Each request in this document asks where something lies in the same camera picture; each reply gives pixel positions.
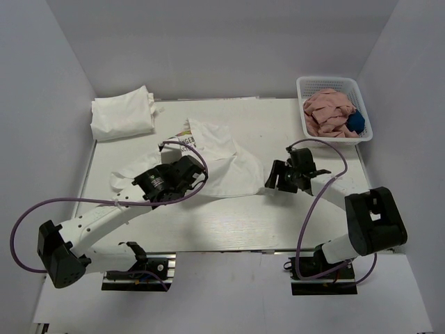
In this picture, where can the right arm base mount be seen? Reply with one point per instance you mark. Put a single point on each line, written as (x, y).
(337, 283)

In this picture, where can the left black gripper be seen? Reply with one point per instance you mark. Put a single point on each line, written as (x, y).
(163, 168)

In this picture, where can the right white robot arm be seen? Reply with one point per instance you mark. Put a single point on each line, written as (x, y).
(373, 220)

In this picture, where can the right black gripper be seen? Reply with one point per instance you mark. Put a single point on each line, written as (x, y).
(279, 168)

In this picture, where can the white printed t shirt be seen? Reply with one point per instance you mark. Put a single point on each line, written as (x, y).
(233, 171)

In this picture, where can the pink t shirt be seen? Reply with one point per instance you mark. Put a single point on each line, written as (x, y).
(326, 113)

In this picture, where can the white plastic basket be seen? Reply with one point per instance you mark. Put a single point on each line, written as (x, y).
(307, 86)

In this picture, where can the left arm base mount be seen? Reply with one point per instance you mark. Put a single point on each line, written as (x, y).
(155, 274)

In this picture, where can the folded white t shirt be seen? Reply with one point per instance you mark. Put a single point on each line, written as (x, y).
(123, 116)

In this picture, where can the blue t shirt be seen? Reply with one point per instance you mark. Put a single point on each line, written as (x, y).
(356, 122)

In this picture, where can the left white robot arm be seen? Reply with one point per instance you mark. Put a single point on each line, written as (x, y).
(68, 250)

